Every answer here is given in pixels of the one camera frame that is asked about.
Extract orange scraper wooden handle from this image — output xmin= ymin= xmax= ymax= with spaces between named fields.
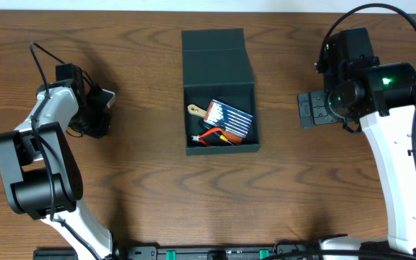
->
xmin=187 ymin=104 xmax=243 ymax=145

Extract precision screwdriver set case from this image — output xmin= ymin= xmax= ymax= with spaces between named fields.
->
xmin=204 ymin=100 xmax=254 ymax=138

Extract black yellow screwdriver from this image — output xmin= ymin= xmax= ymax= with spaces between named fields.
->
xmin=201 ymin=123 xmax=234 ymax=146

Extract red handled cutting pliers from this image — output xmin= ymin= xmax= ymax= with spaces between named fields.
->
xmin=191 ymin=134 xmax=223 ymax=146

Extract dark green box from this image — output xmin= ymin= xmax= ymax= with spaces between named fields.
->
xmin=181 ymin=28 xmax=261 ymax=156

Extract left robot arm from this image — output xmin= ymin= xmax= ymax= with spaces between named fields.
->
xmin=0 ymin=64 xmax=119 ymax=259

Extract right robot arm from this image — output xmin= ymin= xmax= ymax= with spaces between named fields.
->
xmin=298 ymin=28 xmax=416 ymax=254

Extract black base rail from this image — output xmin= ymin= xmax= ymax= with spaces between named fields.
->
xmin=32 ymin=240 xmax=416 ymax=260

